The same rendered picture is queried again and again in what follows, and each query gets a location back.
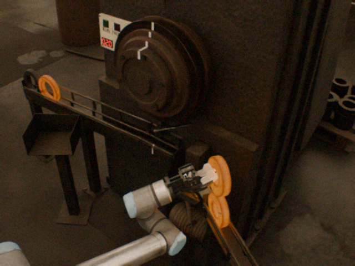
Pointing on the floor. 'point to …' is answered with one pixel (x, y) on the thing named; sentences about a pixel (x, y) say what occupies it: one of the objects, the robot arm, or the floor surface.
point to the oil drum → (79, 21)
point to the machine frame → (229, 98)
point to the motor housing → (179, 222)
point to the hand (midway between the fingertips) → (218, 172)
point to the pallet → (339, 116)
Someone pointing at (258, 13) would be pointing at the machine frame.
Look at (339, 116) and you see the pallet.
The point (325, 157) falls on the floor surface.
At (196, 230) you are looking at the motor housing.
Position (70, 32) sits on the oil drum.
